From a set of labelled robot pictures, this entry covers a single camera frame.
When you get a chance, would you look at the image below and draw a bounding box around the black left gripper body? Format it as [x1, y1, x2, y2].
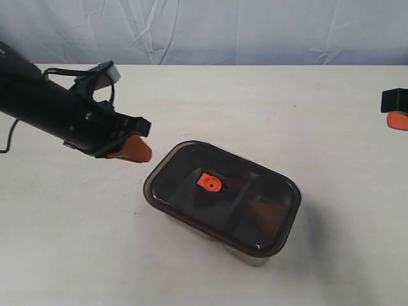
[62, 92, 152, 158]

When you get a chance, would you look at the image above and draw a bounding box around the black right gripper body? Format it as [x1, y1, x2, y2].
[381, 88, 408, 113]

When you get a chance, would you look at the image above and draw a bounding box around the red toy sausage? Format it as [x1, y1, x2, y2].
[194, 178, 246, 208]

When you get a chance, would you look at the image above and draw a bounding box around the dark transparent lunch box lid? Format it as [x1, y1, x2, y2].
[143, 140, 302, 258]

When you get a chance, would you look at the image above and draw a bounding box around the yellow toy cheese wedge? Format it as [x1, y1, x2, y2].
[249, 200, 289, 237]

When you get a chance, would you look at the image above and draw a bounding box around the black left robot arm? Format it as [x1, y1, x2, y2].
[1, 43, 152, 163]

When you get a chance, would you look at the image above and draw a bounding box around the blue-grey backdrop cloth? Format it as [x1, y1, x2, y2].
[1, 0, 407, 65]

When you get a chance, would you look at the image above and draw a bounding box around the steel two-compartment lunch box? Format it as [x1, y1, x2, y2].
[143, 140, 302, 268]

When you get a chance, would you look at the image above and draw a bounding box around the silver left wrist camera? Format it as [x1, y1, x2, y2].
[74, 61, 120, 93]

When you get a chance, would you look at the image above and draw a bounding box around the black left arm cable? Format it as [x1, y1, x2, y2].
[0, 66, 116, 154]

